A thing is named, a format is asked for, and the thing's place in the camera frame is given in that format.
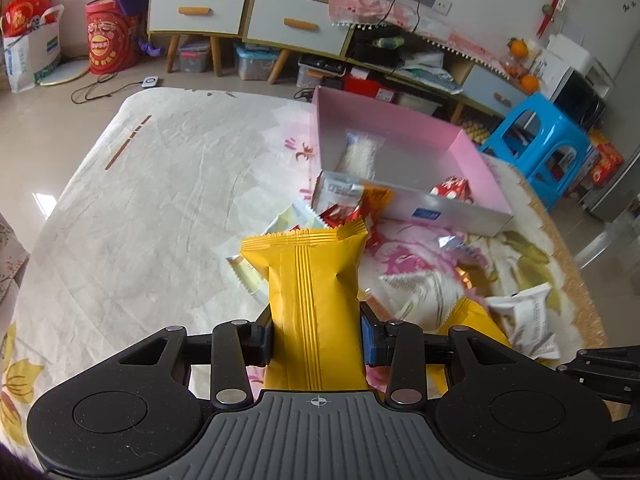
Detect long clear storage bin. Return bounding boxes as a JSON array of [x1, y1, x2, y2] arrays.
[[395, 91, 443, 116]]

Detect floral tablecloth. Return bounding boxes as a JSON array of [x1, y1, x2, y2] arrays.
[[0, 87, 607, 480]]

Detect blue-lid storage bin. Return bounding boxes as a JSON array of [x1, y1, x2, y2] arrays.
[[232, 42, 281, 82]]

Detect wide white cabinet drawer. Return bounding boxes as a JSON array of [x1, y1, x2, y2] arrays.
[[246, 0, 353, 58]]

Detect grey refrigerator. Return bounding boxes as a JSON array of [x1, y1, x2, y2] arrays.
[[580, 125, 640, 223]]

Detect round white floor disc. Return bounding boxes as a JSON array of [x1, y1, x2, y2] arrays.
[[37, 55, 91, 87]]

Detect pile of white papers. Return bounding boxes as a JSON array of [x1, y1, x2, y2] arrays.
[[400, 52, 466, 96]]

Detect red gift bag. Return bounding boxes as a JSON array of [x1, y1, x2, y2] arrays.
[[4, 0, 53, 38]]

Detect red white snack packet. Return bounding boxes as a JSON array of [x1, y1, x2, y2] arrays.
[[431, 176, 475, 205]]

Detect small orange foil packet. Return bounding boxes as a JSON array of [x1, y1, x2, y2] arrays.
[[455, 266, 481, 291]]

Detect tall wooden shelf cabinet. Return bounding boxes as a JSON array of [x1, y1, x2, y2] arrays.
[[146, 0, 253, 75]]

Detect pink printed cloth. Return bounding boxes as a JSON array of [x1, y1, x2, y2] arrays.
[[325, 0, 506, 68]]

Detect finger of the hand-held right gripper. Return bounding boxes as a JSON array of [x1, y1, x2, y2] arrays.
[[556, 347, 640, 415]]

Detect yellow egg tray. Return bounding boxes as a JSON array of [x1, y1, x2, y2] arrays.
[[457, 110, 496, 146]]

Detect pink cardboard box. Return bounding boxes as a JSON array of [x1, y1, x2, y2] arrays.
[[310, 86, 516, 237]]

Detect white printer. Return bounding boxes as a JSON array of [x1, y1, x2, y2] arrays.
[[545, 32, 616, 86]]

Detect clear bin with black lid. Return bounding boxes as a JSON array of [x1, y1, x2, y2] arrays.
[[296, 57, 346, 90]]

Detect white clear snack packet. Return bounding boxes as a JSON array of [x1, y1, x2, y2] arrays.
[[334, 130, 386, 181]]

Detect yellow snack packet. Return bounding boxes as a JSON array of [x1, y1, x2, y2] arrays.
[[435, 296, 513, 397], [240, 220, 370, 392]]

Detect silver foil snack packet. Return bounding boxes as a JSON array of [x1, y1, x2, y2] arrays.
[[432, 234, 493, 271]]

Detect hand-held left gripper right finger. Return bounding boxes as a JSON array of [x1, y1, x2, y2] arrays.
[[360, 302, 557, 409]]

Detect black bag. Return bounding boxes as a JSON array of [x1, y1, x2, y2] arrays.
[[347, 30, 406, 68]]

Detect white grey-print snack packet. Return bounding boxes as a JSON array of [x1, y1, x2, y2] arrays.
[[378, 270, 466, 333], [485, 282, 561, 361]]

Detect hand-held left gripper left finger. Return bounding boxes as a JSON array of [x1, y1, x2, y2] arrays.
[[101, 319, 274, 410]]

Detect pale blue cabinet drawer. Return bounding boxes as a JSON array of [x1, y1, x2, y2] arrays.
[[467, 65, 528, 120]]

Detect white green snack packet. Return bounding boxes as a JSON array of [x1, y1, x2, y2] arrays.
[[262, 197, 328, 237]]

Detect red tassel ornament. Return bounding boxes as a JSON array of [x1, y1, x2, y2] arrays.
[[537, 0, 568, 36]]

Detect low wooden cabinet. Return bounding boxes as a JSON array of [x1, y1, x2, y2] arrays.
[[243, 0, 531, 126]]

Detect white paper bag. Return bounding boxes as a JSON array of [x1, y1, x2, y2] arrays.
[[2, 4, 66, 93]]

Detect red yellow cartons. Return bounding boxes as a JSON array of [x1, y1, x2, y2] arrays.
[[575, 130, 626, 191]]

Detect blue plastic stool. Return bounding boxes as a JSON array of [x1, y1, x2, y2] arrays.
[[480, 92, 593, 211]]

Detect black floor cable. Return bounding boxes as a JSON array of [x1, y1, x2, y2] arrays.
[[70, 72, 143, 105]]

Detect red storage box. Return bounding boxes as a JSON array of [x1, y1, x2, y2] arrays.
[[345, 67, 396, 103]]

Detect red foil snack packet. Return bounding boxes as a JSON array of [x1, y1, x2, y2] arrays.
[[319, 202, 364, 231]]

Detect silver white snack packet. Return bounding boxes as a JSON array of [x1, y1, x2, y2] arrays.
[[311, 170, 365, 213]]

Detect red printed barrel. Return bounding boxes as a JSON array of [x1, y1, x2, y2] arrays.
[[85, 0, 141, 76]]

